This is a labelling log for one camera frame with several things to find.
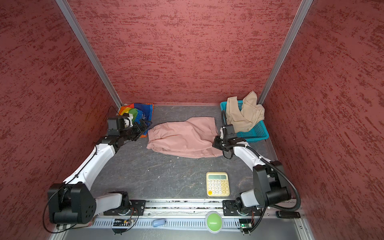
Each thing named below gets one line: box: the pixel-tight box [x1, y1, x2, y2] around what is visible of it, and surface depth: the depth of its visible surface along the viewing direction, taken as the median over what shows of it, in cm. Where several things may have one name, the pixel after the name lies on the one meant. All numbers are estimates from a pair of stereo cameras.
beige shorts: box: [225, 91, 265, 133], surface depth 111 cm
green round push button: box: [205, 211, 223, 234], surface depth 71 cm
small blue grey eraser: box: [152, 218, 167, 227], surface depth 70 cm
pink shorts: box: [146, 116, 224, 159], surface depth 99 cm
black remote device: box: [275, 210, 301, 219], surface depth 72 cm
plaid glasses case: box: [56, 223, 90, 230], surface depth 68 cm
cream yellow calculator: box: [206, 171, 230, 197], surface depth 81 cm
